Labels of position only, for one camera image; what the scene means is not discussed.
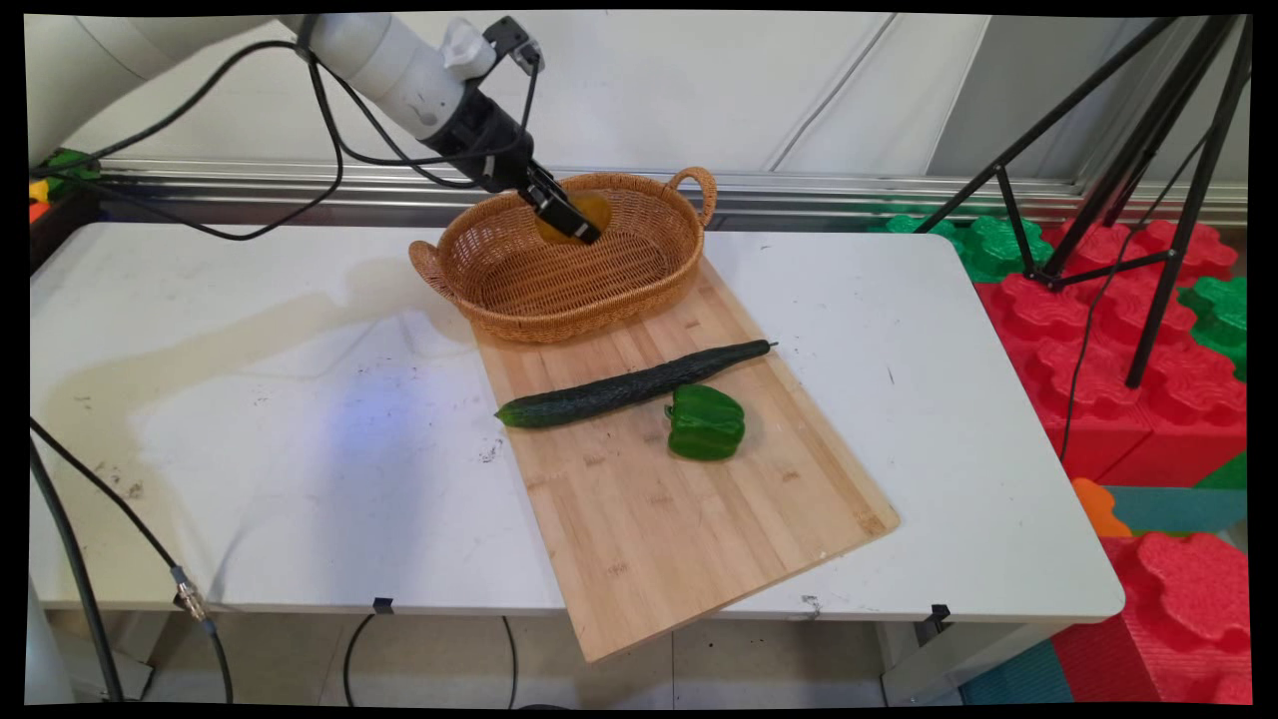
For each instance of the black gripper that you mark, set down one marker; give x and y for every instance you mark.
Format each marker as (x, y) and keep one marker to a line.
(484, 135)

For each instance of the yellow brown potato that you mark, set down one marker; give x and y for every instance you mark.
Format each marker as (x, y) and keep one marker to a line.
(589, 208)

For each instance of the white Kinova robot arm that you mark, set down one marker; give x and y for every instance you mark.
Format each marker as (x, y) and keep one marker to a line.
(389, 60)

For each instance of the woven wicker basket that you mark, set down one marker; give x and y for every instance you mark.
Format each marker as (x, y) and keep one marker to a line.
(559, 280)

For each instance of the long dark green cucumber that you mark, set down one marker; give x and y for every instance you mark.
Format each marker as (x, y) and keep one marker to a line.
(639, 384)

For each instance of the green bell pepper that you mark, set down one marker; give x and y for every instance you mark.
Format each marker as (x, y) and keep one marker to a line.
(707, 424)

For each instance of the bamboo cutting board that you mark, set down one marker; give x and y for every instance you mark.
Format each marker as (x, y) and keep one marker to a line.
(679, 529)

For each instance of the green foam building block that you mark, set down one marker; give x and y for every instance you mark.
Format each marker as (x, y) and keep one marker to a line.
(983, 245)
(1220, 315)

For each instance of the red foam building block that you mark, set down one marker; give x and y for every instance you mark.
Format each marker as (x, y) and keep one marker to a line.
(1178, 619)
(1108, 399)
(1198, 250)

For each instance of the white table leg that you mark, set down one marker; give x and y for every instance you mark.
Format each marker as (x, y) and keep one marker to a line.
(958, 659)

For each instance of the black tripod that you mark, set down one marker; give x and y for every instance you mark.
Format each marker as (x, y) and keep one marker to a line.
(1168, 160)

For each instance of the orange foam piece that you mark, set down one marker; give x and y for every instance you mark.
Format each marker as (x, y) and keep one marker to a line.
(1096, 507)

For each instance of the teal foam mat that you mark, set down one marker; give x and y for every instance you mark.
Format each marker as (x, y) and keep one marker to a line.
(1018, 679)
(1178, 507)

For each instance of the small green foam piece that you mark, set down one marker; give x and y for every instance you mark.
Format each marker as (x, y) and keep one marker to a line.
(1226, 473)

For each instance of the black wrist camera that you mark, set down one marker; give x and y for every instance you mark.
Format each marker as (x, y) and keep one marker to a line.
(514, 40)

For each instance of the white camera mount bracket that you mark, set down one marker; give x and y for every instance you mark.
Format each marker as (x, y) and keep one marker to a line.
(469, 45)

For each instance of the aluminium floor rail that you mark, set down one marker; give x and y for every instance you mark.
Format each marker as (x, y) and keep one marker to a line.
(819, 188)

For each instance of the white post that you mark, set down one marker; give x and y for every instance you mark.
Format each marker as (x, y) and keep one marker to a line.
(45, 659)

